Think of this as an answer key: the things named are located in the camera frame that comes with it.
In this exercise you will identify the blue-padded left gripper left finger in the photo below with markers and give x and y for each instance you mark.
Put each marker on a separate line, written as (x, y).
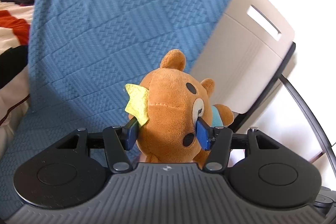
(118, 140)

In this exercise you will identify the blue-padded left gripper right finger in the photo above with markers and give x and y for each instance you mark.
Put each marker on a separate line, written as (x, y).
(217, 141)

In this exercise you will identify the brown bear plush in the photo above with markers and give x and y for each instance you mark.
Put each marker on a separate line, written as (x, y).
(167, 104)

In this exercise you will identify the black curved tube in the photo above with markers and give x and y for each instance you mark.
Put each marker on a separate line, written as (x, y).
(312, 120)

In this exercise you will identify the blue textured chair cover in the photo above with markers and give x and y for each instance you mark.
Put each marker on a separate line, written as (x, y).
(81, 54)

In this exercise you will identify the striped plush blanket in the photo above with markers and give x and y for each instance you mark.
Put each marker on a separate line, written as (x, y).
(16, 18)

